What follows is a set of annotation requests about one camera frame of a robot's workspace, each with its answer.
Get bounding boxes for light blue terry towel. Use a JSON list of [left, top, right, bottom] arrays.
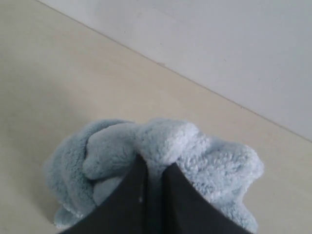
[[43, 118, 264, 234]]

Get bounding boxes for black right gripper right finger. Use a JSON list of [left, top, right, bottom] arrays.
[[162, 163, 248, 234]]

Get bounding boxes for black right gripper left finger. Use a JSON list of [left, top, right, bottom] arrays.
[[62, 156, 148, 234]]

